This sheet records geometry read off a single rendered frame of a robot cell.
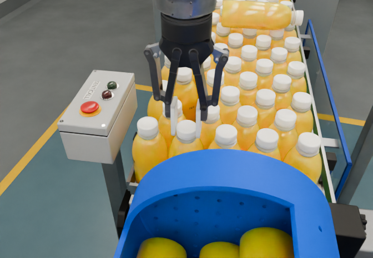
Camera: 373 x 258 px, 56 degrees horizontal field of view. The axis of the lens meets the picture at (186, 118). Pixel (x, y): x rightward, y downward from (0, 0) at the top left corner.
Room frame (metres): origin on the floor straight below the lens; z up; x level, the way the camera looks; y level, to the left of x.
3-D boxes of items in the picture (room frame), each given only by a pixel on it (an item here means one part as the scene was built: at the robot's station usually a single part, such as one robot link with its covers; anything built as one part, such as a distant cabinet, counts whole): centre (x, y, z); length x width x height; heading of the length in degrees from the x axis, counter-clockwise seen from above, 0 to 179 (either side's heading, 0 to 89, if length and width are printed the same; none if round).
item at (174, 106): (0.49, 0.02, 1.14); 0.03 x 0.01 x 0.07; 171
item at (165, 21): (0.48, 0.00, 1.29); 0.08 x 0.07 x 0.09; 81
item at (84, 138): (0.60, 0.19, 1.05); 0.20 x 0.10 x 0.10; 171
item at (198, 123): (0.48, -0.02, 1.14); 0.03 x 0.01 x 0.07; 171
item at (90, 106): (0.55, 0.19, 1.11); 0.04 x 0.04 x 0.01
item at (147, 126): (0.50, 0.07, 1.10); 0.04 x 0.04 x 0.02
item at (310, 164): (0.45, -0.22, 1.00); 0.07 x 0.07 x 0.19
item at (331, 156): (0.54, -0.32, 0.94); 0.03 x 0.02 x 0.08; 171
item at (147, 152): (0.50, 0.07, 1.00); 0.07 x 0.07 x 0.19
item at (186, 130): (0.49, 0.00, 1.10); 0.04 x 0.04 x 0.02
